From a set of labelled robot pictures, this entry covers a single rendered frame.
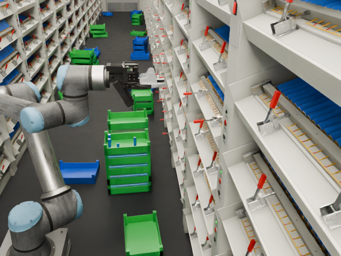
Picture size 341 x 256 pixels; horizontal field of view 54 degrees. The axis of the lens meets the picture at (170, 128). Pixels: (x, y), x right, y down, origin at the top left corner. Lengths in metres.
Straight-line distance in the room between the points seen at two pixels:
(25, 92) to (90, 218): 0.92
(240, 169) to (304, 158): 0.34
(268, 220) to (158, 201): 1.58
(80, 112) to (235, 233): 0.67
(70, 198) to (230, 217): 0.92
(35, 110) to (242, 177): 0.71
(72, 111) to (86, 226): 1.10
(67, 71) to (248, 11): 0.67
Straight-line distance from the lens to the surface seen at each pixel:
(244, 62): 0.85
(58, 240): 1.93
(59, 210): 1.74
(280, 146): 0.68
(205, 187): 1.53
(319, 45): 0.57
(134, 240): 2.07
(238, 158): 0.96
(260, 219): 0.81
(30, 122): 1.20
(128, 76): 1.21
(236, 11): 0.85
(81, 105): 1.25
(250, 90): 0.88
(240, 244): 1.02
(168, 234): 2.09
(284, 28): 0.65
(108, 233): 2.12
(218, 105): 1.24
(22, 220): 1.68
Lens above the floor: 1.48
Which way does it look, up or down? 27 degrees down
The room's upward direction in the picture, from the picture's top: straight up
